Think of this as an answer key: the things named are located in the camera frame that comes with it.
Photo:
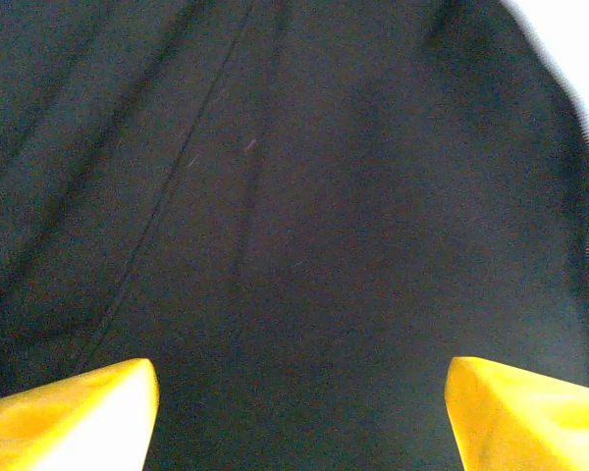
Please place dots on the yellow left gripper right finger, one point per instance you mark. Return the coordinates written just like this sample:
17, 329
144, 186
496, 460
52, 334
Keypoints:
535, 432

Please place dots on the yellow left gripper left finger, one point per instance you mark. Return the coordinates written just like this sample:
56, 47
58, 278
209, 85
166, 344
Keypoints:
54, 432

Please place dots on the black backpack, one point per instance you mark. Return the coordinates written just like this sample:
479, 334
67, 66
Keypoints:
294, 196

